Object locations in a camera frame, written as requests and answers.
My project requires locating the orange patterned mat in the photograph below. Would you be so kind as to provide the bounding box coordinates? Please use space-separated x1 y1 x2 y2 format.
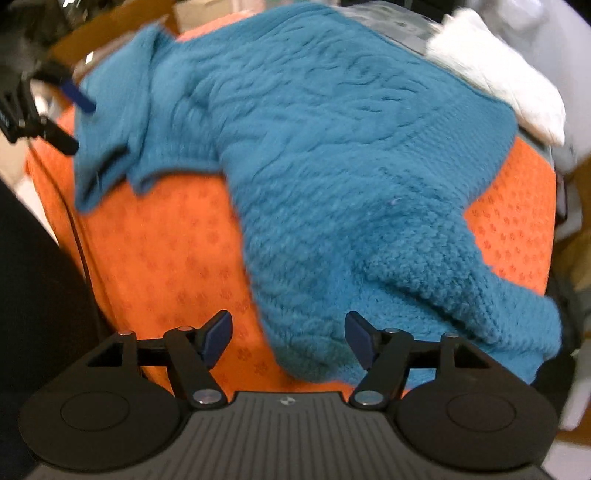
26 18 558 401

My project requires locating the white quilted folded blanket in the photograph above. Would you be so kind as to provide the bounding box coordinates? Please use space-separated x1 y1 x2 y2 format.
425 8 566 146

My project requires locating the blue knitted sweater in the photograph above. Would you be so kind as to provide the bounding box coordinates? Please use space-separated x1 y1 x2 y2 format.
74 3 561 384

